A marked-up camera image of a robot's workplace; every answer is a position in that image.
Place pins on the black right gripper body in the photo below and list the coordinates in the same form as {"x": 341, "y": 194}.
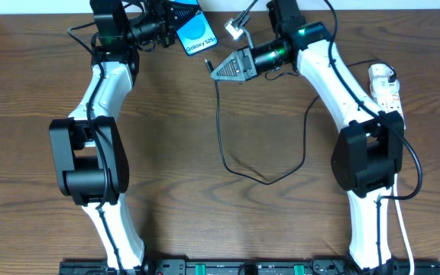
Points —
{"x": 245, "y": 65}

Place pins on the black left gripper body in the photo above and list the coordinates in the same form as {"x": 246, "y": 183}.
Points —
{"x": 169, "y": 29}

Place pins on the blue smartphone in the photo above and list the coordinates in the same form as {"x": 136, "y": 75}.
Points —
{"x": 196, "y": 35}

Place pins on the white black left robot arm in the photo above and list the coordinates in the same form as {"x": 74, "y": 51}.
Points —
{"x": 89, "y": 157}

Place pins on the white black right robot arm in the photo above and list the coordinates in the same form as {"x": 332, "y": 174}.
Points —
{"x": 369, "y": 149}

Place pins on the white charger plug adapter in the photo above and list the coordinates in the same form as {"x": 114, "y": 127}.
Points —
{"x": 381, "y": 70}

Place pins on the white power strip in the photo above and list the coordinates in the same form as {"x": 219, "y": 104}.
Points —
{"x": 387, "y": 95}

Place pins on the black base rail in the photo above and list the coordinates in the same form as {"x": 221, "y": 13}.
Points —
{"x": 332, "y": 266}

